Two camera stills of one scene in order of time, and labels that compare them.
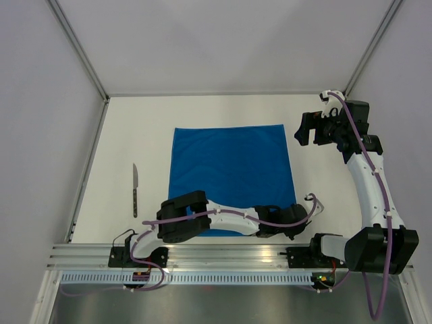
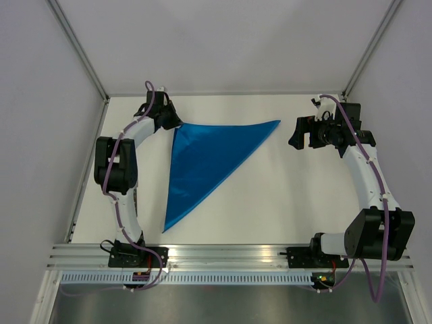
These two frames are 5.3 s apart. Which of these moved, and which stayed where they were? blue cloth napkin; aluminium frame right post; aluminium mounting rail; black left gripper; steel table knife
Moved: blue cloth napkin; black left gripper
Stayed: steel table knife; aluminium mounting rail; aluminium frame right post
